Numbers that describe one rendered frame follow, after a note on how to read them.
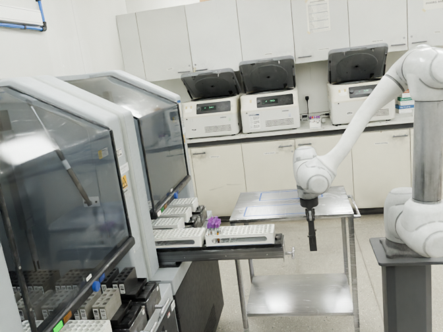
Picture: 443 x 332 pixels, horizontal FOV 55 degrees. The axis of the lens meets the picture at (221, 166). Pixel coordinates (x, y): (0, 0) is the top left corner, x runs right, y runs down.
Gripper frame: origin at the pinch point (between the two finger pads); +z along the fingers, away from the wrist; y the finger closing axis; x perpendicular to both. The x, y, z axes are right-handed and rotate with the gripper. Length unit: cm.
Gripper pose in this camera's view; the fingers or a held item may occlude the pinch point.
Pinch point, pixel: (312, 241)
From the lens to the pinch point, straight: 187.3
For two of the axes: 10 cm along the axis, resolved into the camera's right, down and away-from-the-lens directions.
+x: 9.8, -0.9, -2.0
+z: 1.3, 9.6, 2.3
